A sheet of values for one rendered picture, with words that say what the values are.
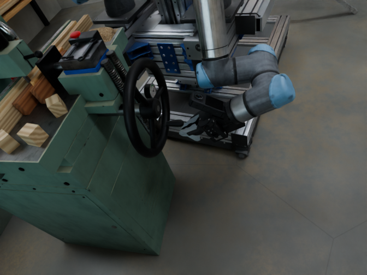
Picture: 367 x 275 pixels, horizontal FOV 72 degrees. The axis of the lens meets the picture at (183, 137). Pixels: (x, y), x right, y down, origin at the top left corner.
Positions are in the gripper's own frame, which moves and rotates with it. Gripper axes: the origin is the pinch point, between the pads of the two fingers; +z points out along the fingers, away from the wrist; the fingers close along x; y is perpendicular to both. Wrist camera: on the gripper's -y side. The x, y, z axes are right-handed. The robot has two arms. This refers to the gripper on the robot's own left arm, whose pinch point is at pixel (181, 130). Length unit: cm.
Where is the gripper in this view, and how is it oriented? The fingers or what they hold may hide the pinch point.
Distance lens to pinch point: 81.7
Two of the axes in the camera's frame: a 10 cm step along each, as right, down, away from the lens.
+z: -7.2, 3.2, 6.2
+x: 1.7, -7.8, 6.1
